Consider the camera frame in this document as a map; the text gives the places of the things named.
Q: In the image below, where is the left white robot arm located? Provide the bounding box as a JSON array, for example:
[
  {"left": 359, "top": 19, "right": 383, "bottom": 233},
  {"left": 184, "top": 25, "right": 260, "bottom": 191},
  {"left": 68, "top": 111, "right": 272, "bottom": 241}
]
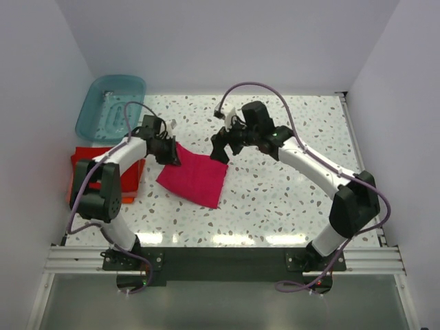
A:
[{"left": 67, "top": 115, "right": 181, "bottom": 270}]

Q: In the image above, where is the aluminium frame rail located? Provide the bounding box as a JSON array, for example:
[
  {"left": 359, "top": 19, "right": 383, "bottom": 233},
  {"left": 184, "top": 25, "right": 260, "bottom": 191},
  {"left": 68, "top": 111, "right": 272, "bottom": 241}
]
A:
[{"left": 44, "top": 246, "right": 406, "bottom": 275}]

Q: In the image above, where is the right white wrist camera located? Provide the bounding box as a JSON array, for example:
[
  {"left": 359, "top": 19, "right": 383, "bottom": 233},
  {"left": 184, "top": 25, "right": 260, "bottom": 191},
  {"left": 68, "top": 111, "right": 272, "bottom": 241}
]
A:
[{"left": 214, "top": 106, "right": 237, "bottom": 132}]

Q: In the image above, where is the teal plastic bin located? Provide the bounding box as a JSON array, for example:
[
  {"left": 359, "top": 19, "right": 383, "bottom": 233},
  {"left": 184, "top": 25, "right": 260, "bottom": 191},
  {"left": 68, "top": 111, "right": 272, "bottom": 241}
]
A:
[{"left": 75, "top": 74, "right": 146, "bottom": 144}]

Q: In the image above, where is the magenta t-shirt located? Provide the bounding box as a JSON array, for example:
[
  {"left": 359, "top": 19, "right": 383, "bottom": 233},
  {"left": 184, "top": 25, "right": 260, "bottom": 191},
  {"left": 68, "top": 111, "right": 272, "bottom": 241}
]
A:
[{"left": 157, "top": 144, "right": 228, "bottom": 209}]

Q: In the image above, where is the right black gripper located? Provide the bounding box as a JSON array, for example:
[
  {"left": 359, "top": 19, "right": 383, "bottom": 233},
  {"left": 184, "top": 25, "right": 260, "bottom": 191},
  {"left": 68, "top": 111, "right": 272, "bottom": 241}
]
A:
[{"left": 210, "top": 114, "right": 259, "bottom": 165}]

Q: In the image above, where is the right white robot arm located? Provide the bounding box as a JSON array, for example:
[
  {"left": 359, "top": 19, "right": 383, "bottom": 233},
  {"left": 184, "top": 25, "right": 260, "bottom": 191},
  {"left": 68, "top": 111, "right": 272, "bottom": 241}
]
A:
[{"left": 210, "top": 101, "right": 380, "bottom": 270}]

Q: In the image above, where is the folded red t-shirt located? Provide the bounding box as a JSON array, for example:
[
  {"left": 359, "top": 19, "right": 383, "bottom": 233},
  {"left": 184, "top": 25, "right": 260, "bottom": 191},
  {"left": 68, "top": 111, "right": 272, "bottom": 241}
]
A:
[{"left": 71, "top": 146, "right": 145, "bottom": 204}]

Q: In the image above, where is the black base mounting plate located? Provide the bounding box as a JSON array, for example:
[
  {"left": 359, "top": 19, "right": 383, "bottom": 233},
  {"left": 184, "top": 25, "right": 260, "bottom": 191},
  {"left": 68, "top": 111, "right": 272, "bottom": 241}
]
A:
[{"left": 100, "top": 247, "right": 347, "bottom": 292}]

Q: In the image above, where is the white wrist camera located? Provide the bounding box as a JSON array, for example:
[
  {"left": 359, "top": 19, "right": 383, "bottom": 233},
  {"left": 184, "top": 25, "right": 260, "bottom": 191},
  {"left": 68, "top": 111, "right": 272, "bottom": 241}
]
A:
[
  {"left": 214, "top": 106, "right": 237, "bottom": 132},
  {"left": 166, "top": 119, "right": 177, "bottom": 135}
]

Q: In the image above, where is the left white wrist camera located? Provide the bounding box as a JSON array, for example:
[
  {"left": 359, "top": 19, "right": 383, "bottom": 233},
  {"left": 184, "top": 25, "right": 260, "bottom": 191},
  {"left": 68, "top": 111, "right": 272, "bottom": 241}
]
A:
[{"left": 166, "top": 119, "right": 177, "bottom": 135}]

